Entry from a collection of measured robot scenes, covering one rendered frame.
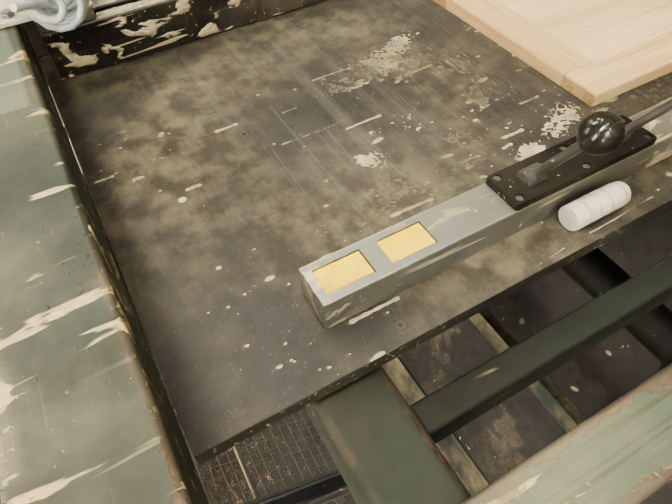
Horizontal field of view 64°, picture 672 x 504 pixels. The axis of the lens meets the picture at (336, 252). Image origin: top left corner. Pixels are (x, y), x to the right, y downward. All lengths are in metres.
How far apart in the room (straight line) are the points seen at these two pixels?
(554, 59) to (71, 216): 0.65
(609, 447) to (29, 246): 0.48
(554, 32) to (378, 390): 0.61
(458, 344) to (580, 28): 1.86
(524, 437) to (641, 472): 2.05
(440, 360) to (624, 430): 2.24
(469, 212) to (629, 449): 0.25
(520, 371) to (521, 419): 1.91
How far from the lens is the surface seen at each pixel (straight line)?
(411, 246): 0.52
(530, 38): 0.89
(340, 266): 0.50
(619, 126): 0.51
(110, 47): 0.90
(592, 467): 0.44
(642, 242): 2.15
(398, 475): 0.49
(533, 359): 0.58
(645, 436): 0.46
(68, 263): 0.49
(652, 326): 1.40
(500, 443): 2.57
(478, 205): 0.57
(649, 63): 0.88
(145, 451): 0.38
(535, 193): 0.58
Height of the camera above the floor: 2.01
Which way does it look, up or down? 40 degrees down
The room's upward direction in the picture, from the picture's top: 92 degrees counter-clockwise
